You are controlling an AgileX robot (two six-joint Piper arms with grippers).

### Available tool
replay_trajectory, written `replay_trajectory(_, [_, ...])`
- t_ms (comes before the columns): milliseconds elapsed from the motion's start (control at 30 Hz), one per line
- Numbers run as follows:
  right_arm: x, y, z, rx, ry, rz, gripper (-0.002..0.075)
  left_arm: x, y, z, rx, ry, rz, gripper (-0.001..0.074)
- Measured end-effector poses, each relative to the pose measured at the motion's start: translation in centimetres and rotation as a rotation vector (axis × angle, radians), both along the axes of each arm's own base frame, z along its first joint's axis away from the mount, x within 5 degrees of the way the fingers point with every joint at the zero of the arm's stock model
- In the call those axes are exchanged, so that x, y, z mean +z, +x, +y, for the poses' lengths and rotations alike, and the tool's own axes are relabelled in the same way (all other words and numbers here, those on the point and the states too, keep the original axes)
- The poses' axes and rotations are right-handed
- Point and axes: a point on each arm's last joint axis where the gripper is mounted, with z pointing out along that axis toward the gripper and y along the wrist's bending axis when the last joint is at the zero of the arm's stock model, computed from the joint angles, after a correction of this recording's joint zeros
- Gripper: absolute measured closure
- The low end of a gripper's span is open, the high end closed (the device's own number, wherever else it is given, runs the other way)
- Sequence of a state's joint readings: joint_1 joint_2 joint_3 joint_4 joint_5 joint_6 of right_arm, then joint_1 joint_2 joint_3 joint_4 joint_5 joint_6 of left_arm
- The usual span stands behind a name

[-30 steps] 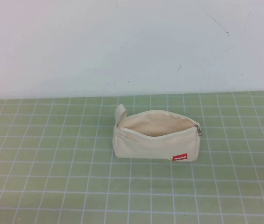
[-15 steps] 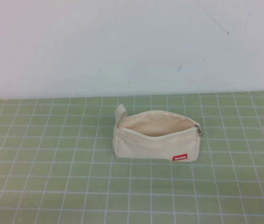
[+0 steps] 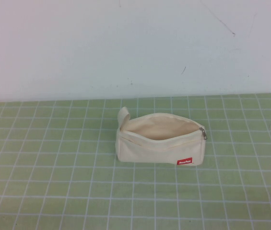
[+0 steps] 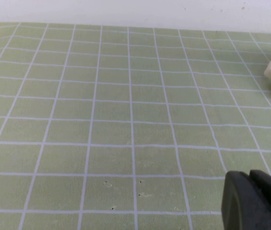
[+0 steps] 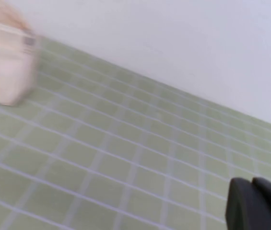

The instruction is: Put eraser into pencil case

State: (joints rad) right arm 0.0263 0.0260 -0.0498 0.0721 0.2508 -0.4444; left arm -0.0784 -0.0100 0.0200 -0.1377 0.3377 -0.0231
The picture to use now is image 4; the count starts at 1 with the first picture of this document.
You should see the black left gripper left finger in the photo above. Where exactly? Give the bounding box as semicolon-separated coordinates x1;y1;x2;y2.
221;170;271;230

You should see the green white-grid table mat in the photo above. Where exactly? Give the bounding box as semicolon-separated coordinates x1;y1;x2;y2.
0;22;271;230

